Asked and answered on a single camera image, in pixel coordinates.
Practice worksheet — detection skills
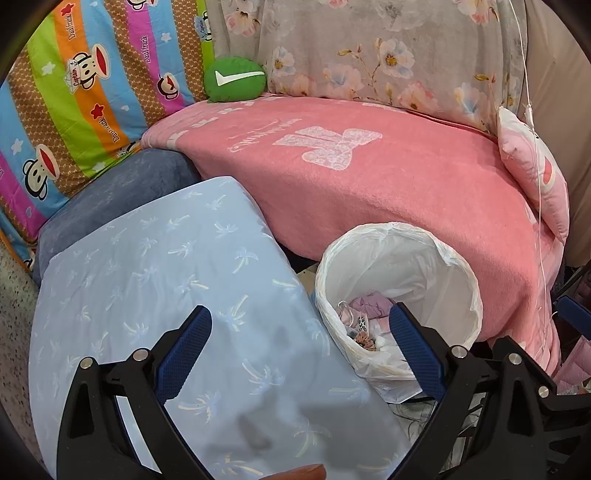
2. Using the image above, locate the light blue palm-print pillow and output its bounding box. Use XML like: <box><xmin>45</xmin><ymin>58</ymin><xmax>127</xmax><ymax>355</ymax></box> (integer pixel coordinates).
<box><xmin>28</xmin><ymin>175</ymin><xmax>411</xmax><ymax>480</ymax></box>

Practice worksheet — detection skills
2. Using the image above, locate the purple paper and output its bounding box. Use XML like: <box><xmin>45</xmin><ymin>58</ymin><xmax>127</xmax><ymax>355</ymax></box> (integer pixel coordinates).
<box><xmin>348</xmin><ymin>293</ymin><xmax>398</xmax><ymax>319</ymax></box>

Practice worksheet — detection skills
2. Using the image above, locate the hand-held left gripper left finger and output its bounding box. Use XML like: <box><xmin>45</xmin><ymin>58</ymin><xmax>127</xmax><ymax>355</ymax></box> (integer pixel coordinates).
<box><xmin>55</xmin><ymin>305</ymin><xmax>214</xmax><ymax>480</ymax></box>

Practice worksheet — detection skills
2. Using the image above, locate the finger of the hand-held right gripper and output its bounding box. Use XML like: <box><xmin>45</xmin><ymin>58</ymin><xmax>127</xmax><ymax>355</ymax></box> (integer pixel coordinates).
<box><xmin>494</xmin><ymin>335</ymin><xmax>591</xmax><ymax>441</ymax></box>
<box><xmin>556</xmin><ymin>295</ymin><xmax>591</xmax><ymax>329</ymax></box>

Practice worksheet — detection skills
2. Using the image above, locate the beige cloth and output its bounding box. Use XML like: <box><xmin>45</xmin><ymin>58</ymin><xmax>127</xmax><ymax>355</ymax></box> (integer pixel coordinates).
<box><xmin>522</xmin><ymin>28</ymin><xmax>591</xmax><ymax>268</ymax></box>

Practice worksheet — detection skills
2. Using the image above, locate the thin white cord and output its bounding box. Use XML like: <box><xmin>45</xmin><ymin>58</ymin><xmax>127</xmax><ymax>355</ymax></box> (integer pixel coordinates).
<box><xmin>508</xmin><ymin>0</ymin><xmax>557</xmax><ymax>361</ymax></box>

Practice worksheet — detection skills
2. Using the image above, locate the pink padded jacket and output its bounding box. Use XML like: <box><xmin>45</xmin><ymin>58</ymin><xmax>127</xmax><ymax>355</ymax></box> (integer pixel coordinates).
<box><xmin>551</xmin><ymin>332</ymin><xmax>591</xmax><ymax>398</ymax></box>

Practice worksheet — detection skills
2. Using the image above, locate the green round cushion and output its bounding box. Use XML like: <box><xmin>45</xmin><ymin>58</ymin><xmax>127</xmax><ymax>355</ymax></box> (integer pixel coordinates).
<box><xmin>204</xmin><ymin>56</ymin><xmax>267</xmax><ymax>103</ymax></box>

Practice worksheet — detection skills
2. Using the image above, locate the small pink pillow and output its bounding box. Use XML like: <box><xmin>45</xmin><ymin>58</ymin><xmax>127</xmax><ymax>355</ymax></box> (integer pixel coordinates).
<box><xmin>497</xmin><ymin>106</ymin><xmax>571</xmax><ymax>243</ymax></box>

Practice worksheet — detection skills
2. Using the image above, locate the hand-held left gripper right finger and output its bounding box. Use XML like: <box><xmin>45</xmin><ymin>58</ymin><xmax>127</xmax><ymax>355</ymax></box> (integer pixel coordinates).
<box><xmin>389</xmin><ymin>302</ymin><xmax>548</xmax><ymax>480</ymax></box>

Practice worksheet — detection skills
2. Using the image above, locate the bin with white plastic bag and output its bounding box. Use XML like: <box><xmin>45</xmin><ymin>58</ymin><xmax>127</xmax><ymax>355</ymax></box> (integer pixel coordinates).
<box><xmin>315</xmin><ymin>222</ymin><xmax>483</xmax><ymax>402</ymax></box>

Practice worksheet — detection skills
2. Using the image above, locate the blue-grey cushion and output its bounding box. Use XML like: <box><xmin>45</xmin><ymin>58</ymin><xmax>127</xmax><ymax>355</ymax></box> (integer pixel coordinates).
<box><xmin>32</xmin><ymin>148</ymin><xmax>204</xmax><ymax>284</ymax></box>

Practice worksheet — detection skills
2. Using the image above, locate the striped monkey print quilt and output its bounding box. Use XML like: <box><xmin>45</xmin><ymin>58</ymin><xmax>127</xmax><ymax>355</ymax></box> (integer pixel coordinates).
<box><xmin>0</xmin><ymin>0</ymin><xmax>218</xmax><ymax>273</ymax></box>

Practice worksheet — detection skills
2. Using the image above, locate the pink blanket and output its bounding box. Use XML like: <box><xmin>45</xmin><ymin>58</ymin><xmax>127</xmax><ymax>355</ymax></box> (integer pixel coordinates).
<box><xmin>141</xmin><ymin>92</ymin><xmax>566</xmax><ymax>374</ymax></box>

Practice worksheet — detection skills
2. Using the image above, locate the person's left hand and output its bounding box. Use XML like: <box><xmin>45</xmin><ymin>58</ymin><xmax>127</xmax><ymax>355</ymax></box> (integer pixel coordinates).
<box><xmin>262</xmin><ymin>464</ymin><xmax>328</xmax><ymax>480</ymax></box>

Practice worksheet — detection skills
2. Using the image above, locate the grey floral blanket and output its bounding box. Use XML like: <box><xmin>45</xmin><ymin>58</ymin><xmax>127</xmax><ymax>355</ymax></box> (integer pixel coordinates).
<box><xmin>205</xmin><ymin>0</ymin><xmax>529</xmax><ymax>134</ymax></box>

